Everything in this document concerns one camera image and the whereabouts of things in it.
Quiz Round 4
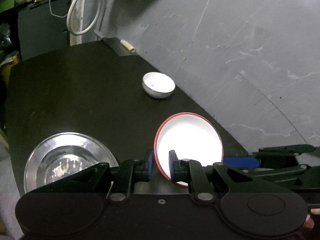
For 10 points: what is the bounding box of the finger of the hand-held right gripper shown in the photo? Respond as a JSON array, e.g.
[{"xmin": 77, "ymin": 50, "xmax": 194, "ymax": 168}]
[
  {"xmin": 241, "ymin": 165, "xmax": 309, "ymax": 180},
  {"xmin": 223, "ymin": 144, "xmax": 317, "ymax": 168}
]

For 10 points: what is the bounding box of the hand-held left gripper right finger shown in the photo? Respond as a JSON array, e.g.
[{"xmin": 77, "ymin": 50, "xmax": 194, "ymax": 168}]
[{"xmin": 169, "ymin": 150, "xmax": 298, "ymax": 203}]

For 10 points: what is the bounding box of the large steel plate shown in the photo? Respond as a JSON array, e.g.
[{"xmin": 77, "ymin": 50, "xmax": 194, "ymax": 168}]
[{"xmin": 24, "ymin": 132, "xmax": 119, "ymax": 196}]

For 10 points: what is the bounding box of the metal scraper cream handle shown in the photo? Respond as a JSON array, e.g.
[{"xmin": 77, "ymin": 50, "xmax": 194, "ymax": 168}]
[{"xmin": 94, "ymin": 29, "xmax": 137, "ymax": 56}]

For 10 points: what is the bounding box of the yellow plastic bag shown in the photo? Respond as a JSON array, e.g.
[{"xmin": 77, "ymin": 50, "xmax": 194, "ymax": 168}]
[{"xmin": 0, "ymin": 51, "xmax": 20, "ymax": 83}]

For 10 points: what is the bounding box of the dark cabinet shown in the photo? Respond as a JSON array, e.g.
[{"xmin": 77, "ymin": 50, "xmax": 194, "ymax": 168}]
[{"xmin": 17, "ymin": 0, "xmax": 71, "ymax": 61}]

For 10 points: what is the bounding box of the steel bowl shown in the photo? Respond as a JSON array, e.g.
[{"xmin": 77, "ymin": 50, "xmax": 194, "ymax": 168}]
[{"xmin": 40, "ymin": 146, "xmax": 110, "ymax": 188}]

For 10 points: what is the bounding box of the speckled white red-rimmed bowl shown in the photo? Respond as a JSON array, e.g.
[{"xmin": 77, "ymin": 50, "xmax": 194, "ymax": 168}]
[{"xmin": 142, "ymin": 72, "xmax": 176, "ymax": 99}]

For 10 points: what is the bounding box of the green box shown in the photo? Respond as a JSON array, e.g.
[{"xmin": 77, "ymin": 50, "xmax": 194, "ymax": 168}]
[{"xmin": 0, "ymin": 0, "xmax": 15, "ymax": 12}]

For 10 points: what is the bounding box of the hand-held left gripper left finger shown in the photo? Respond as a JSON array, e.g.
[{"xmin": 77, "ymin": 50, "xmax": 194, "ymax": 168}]
[{"xmin": 25, "ymin": 150, "xmax": 154, "ymax": 203}]

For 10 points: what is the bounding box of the person's right hand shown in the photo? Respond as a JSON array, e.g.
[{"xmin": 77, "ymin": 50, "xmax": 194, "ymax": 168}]
[{"xmin": 302, "ymin": 206, "xmax": 316, "ymax": 232}]

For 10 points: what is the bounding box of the white hose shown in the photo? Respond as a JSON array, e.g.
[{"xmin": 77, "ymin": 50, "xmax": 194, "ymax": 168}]
[{"xmin": 66, "ymin": 0, "xmax": 103, "ymax": 36}]

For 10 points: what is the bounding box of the dark plastic bag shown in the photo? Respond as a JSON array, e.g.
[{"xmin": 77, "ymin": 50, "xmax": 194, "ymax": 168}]
[{"xmin": 0, "ymin": 22, "xmax": 13, "ymax": 53}]

